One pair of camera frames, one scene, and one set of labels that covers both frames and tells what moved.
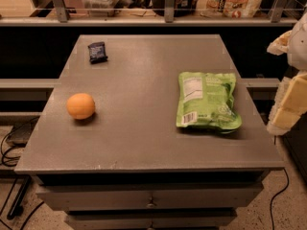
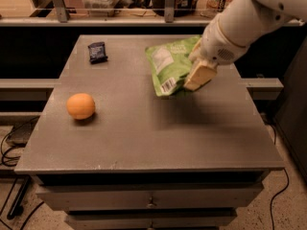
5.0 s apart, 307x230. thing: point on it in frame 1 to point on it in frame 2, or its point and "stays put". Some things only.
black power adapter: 19,134 stays put
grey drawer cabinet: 129,166 stays put
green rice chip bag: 207,100 to 169,63
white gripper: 298,47 to 217,44
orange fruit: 81,105 stays put
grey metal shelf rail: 62,16 stays put
